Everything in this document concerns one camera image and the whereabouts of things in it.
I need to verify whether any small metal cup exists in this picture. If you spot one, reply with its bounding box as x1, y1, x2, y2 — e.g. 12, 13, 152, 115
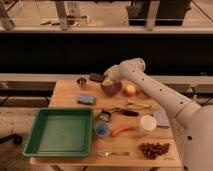
77, 78, 87, 90

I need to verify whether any orange apple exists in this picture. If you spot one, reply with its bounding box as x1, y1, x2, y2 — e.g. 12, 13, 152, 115
124, 84, 137, 97

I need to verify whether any black eraser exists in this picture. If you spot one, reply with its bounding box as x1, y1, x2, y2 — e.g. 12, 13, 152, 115
89, 73, 106, 83

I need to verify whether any blue cloth pad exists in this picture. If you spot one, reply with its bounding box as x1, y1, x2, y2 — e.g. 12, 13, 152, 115
153, 111, 170, 128

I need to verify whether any black binder clip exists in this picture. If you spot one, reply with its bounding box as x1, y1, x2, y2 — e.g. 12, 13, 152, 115
99, 110, 111, 122

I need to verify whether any green plastic tray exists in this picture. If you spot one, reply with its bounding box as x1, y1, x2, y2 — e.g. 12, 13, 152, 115
23, 108, 93, 157

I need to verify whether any black caster wheel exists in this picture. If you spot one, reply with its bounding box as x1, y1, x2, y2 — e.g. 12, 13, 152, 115
0, 134, 23, 145

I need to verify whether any blue plastic cup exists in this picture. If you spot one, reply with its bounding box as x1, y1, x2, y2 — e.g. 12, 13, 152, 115
95, 121, 109, 138

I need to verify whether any black handled peeler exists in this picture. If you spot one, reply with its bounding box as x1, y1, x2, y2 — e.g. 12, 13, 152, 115
110, 108, 139, 117

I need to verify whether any bunch of dark grapes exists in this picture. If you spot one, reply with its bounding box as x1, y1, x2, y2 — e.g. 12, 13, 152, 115
139, 143, 170, 160

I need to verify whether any silver fork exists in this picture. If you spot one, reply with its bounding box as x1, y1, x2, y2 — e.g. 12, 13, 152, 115
96, 151, 130, 157

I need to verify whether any orange carrot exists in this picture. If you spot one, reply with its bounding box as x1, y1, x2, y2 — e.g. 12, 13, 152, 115
111, 126, 136, 137

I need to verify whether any blue sponge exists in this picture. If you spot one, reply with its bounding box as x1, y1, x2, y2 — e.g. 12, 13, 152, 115
77, 94, 96, 105

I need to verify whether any purple bowl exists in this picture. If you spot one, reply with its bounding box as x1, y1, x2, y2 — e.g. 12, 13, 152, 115
100, 81, 122, 97

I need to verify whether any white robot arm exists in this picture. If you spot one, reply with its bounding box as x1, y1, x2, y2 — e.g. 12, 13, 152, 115
104, 58, 213, 171

